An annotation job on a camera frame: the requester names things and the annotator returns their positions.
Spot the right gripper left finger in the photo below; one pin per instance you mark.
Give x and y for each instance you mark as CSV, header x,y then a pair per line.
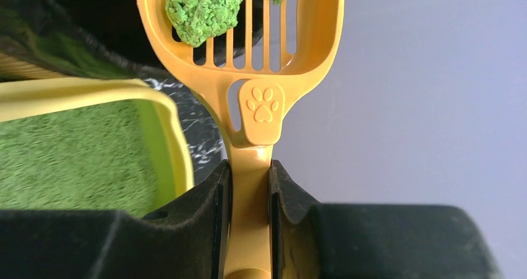
x,y
185,238

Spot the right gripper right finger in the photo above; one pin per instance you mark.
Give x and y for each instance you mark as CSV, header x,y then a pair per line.
x,y
310,239

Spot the yellow litter box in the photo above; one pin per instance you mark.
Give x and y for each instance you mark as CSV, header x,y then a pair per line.
x,y
158,116

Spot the orange litter scoop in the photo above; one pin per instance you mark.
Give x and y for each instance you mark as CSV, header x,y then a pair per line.
x,y
248,101

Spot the green litter clump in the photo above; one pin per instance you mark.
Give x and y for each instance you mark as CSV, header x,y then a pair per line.
x,y
195,21

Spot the yellow trash bin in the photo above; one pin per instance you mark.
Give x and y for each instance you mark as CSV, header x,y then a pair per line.
x,y
15,70

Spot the green cat litter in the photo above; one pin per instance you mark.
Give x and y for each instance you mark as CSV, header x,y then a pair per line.
x,y
91,157

